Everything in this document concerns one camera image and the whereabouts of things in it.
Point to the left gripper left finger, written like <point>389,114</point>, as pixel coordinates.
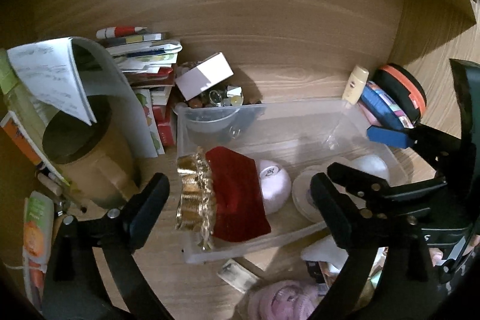
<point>74,288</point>

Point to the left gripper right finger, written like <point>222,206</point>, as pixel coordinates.
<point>355,234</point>

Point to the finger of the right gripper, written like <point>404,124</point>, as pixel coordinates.
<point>389,137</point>
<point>377,191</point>

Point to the blue patchwork pencil pouch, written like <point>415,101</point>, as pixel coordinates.
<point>387,112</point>

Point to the black orange zipper case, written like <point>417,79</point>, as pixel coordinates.
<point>403,88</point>

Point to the cream lotion bottle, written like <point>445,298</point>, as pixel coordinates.
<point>355,85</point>

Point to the white round lid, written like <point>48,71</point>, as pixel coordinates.
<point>301,193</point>

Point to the pink knitted cloth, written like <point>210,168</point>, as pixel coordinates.
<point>287,299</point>

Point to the clear plastic storage bin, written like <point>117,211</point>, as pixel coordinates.
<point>296,136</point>

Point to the small foil packet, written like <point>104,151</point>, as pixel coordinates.
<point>237,276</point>

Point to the gold ribbon bow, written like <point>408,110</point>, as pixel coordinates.
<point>196,209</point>

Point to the glass bowl of trinkets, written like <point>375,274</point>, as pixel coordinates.
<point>217,98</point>

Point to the orange booklet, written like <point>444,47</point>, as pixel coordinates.
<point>13,128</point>

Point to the white cardboard box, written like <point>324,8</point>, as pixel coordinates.
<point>207,74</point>

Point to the open white booklet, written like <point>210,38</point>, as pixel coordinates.
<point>66,73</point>

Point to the stack of books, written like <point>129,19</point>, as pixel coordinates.
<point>148,62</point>

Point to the red white marker pen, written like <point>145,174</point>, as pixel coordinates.
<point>119,31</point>

